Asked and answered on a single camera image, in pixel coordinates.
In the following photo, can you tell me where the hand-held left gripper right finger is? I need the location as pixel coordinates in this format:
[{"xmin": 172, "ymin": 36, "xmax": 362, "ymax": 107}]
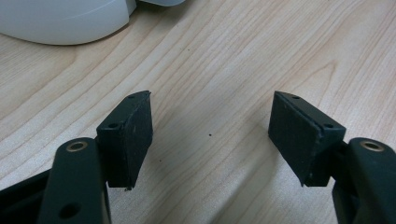
[{"xmin": 267, "ymin": 90, "xmax": 347, "ymax": 188}]

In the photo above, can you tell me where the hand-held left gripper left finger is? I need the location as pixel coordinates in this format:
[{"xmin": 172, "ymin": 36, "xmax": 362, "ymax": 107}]
[{"xmin": 95, "ymin": 90, "xmax": 154, "ymax": 191}]

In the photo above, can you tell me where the white pedal trash bin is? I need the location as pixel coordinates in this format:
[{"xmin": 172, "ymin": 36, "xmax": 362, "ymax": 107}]
[{"xmin": 0, "ymin": 0, "xmax": 187, "ymax": 47}]

